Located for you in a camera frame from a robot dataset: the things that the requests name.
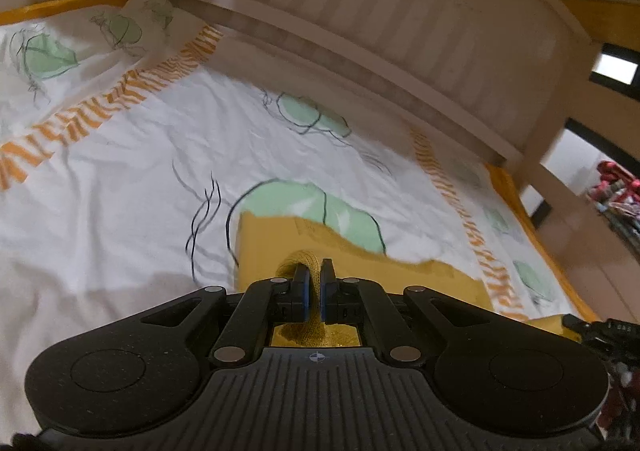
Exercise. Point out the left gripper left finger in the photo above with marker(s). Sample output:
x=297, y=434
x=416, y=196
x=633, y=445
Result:
x=219, y=327

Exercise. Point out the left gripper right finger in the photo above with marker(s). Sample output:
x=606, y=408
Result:
x=419, y=325

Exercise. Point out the mustard yellow small garment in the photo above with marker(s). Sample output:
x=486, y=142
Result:
x=267, y=245

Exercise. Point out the red and pink clothes pile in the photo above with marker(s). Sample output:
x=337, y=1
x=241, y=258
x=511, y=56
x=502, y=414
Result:
x=616, y=193

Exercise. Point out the yellow bed sheet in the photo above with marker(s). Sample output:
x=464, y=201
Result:
x=530, y=225

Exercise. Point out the white leaf-print bed cover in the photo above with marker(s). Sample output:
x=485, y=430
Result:
x=135, y=137

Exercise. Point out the beige wooden headboard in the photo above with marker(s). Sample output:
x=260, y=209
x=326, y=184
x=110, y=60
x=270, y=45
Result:
x=501, y=77

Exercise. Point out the beige wooden side rail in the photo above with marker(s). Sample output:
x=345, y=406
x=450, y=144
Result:
x=597, y=264

